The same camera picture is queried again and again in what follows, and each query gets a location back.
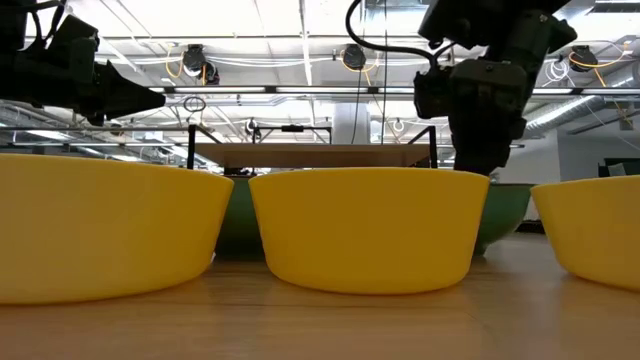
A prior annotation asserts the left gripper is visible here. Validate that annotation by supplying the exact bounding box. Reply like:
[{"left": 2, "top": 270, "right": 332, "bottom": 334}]
[{"left": 19, "top": 37, "right": 167, "bottom": 127}]

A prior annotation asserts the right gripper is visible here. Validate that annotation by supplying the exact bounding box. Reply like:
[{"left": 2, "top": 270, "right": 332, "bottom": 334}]
[{"left": 448, "top": 58, "right": 530, "bottom": 177}]

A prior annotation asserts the teal patterned mini bowl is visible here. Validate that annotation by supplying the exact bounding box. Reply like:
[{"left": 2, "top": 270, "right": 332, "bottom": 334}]
[
  {"left": 472, "top": 182, "right": 536, "bottom": 257},
  {"left": 214, "top": 175, "right": 266, "bottom": 261}
]

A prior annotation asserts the yellow plastic mini bowl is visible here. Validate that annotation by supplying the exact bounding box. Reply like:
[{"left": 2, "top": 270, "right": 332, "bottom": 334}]
[
  {"left": 248, "top": 166, "right": 491, "bottom": 296},
  {"left": 530, "top": 174, "right": 640, "bottom": 294},
  {"left": 0, "top": 152, "right": 235, "bottom": 306}
]

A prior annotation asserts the long ceiling light bar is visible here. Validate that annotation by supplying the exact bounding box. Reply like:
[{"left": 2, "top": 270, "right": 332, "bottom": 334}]
[{"left": 149, "top": 85, "right": 640, "bottom": 96}]

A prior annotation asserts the black standing board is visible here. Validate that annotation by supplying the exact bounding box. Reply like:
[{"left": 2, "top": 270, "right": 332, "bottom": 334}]
[{"left": 597, "top": 157, "right": 640, "bottom": 179}]

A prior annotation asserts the wooden shelf with black legs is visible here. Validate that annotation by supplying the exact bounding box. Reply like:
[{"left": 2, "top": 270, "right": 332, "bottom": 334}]
[{"left": 186, "top": 123, "right": 440, "bottom": 171}]

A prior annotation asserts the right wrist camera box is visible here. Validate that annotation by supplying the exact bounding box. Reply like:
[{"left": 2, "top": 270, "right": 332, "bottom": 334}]
[{"left": 413, "top": 66, "right": 454, "bottom": 120}]

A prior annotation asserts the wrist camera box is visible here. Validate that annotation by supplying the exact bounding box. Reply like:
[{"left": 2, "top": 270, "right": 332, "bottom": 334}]
[
  {"left": 413, "top": 66, "right": 454, "bottom": 120},
  {"left": 47, "top": 13, "right": 100, "bottom": 54}
]

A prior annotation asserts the black ceiling cable reel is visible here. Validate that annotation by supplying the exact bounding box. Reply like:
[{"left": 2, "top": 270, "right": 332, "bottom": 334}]
[
  {"left": 569, "top": 44, "right": 600, "bottom": 74},
  {"left": 181, "top": 43, "right": 221, "bottom": 86},
  {"left": 342, "top": 43, "right": 368, "bottom": 72}
]

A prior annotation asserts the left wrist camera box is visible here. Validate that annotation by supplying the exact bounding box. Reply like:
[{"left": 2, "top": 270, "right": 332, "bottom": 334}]
[{"left": 47, "top": 13, "right": 100, "bottom": 54}]

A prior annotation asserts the black aluminium rig frame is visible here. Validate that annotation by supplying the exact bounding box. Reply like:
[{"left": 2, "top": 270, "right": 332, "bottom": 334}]
[{"left": 514, "top": 219, "right": 547, "bottom": 235}]

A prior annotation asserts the silver ventilation duct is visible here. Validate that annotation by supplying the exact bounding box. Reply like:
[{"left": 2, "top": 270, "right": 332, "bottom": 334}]
[{"left": 522, "top": 94, "right": 640, "bottom": 139}]

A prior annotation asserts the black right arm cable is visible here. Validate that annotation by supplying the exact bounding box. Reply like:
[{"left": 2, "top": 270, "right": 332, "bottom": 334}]
[{"left": 344, "top": 0, "right": 451, "bottom": 69}]

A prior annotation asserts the distant black metal frame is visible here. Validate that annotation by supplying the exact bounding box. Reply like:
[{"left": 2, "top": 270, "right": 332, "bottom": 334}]
[{"left": 252, "top": 123, "right": 334, "bottom": 146}]

